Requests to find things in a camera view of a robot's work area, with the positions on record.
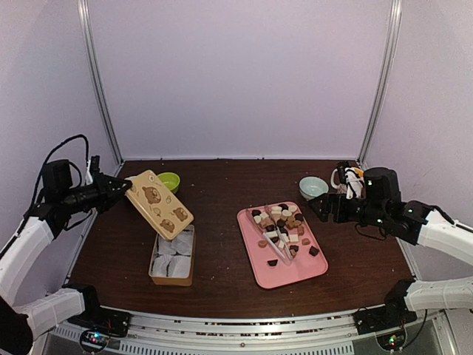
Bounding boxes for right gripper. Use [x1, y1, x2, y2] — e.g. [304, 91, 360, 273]
[307, 194, 388, 229]

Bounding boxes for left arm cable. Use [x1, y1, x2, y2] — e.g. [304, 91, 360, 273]
[21, 135, 92, 230]

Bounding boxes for dark square chocolate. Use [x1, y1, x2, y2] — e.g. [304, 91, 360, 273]
[308, 246, 320, 257]

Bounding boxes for white mug yellow inside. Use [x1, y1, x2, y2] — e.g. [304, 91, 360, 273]
[330, 169, 345, 194]

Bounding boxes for metal tongs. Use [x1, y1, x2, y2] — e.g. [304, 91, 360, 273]
[244, 205, 293, 265]

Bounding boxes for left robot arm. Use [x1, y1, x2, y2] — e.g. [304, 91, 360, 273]
[1, 156, 132, 354]

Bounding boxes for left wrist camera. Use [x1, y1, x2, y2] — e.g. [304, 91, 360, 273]
[85, 155, 101, 185]

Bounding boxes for light blue bowl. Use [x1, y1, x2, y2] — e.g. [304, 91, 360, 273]
[299, 176, 329, 200]

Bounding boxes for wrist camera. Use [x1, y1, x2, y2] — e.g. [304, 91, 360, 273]
[336, 161, 364, 200]
[85, 155, 101, 185]

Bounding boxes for front aluminium rail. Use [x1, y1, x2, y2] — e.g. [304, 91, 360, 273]
[36, 306, 455, 355]

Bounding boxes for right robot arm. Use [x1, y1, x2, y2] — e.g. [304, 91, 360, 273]
[308, 163, 472, 334]

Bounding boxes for green bowl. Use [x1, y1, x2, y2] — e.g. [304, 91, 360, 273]
[157, 172, 181, 194]

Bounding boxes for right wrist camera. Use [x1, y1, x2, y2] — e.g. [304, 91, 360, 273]
[336, 161, 364, 200]

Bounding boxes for left aluminium frame post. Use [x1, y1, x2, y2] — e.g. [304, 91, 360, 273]
[77, 0, 123, 165]

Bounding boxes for beige bear tin lid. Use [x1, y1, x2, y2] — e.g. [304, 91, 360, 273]
[126, 170, 194, 240]

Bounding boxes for aluminium frame post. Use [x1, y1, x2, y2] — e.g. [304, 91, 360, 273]
[77, 0, 123, 165]
[357, 0, 402, 169]

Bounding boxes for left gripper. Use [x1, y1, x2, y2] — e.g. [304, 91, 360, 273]
[61, 171, 131, 214]

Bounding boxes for right aluminium frame post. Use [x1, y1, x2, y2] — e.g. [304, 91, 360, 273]
[357, 0, 402, 169]

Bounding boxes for beige tin box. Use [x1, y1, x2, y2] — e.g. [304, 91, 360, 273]
[148, 224, 196, 287]

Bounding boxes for pink tray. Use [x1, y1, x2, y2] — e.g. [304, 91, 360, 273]
[237, 202, 328, 289]

